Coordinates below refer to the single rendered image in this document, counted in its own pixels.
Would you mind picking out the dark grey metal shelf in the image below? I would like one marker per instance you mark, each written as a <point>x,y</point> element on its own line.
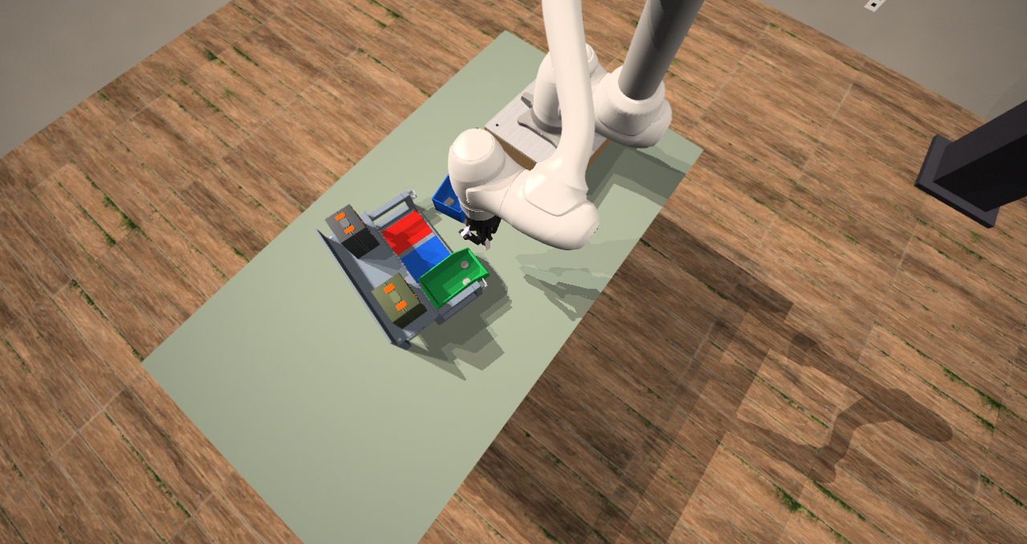
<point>412,248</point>

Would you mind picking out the olive green case with orange latches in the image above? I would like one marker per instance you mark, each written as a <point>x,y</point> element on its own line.
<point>399,301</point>

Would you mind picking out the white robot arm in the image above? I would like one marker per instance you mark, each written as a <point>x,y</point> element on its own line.
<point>549,203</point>

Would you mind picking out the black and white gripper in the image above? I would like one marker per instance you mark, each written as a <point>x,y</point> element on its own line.
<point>486,228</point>

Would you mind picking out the blue bin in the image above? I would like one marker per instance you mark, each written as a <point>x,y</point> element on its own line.
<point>445,191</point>

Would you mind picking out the green bin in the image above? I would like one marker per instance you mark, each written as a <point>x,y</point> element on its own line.
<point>445,280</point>

